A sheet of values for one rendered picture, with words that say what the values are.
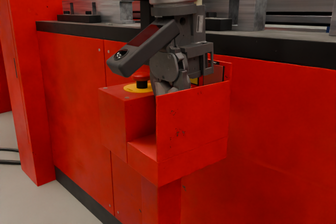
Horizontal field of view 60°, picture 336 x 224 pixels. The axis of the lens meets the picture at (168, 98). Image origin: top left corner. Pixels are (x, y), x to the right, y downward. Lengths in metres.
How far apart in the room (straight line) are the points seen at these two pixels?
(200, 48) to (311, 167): 0.33
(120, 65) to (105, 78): 0.67
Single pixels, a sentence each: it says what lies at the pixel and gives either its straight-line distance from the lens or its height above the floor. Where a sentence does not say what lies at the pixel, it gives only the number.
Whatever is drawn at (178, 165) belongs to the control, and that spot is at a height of 0.69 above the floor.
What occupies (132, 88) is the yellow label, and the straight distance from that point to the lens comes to 0.57.
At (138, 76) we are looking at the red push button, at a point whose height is 0.81.
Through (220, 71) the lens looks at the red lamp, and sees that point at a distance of 0.52.
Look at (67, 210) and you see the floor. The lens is 1.58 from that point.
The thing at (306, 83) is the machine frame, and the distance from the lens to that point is 0.60.
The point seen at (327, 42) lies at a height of 0.87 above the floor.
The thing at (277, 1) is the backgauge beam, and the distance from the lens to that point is 1.03.
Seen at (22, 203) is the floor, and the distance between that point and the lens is 1.71.
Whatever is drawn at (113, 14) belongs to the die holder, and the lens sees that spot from 1.20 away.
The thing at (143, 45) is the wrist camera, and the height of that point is 0.88.
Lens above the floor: 0.93
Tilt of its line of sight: 17 degrees down
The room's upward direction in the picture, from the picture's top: straight up
